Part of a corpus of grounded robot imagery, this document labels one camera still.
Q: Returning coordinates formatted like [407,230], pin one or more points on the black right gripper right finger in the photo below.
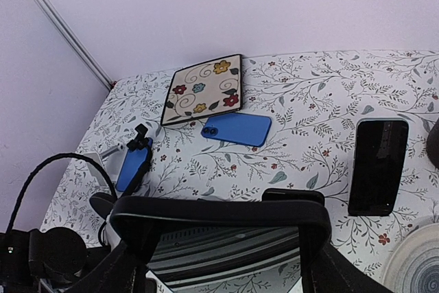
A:
[327,270]

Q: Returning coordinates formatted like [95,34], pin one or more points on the square floral ceramic plate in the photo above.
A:
[211,88]

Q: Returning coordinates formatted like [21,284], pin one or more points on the blue phone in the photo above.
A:
[139,151]
[238,128]

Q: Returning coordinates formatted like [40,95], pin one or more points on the black gooseneck round-base phone stand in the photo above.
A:
[135,184]

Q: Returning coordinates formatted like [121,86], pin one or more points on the round swirl ceramic plate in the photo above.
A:
[413,266]

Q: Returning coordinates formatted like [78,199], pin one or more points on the blue phone near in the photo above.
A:
[139,151]

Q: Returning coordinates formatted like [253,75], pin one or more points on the blue phone far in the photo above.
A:
[238,128]

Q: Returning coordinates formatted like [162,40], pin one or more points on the dark brown cylinder cup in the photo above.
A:
[432,146]

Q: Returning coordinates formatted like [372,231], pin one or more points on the left aluminium frame post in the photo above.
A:
[74,42]

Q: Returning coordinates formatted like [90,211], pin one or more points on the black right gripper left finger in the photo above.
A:
[120,271]

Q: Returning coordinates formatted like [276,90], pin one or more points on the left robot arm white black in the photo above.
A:
[59,255]

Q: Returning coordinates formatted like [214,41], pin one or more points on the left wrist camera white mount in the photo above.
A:
[109,235]

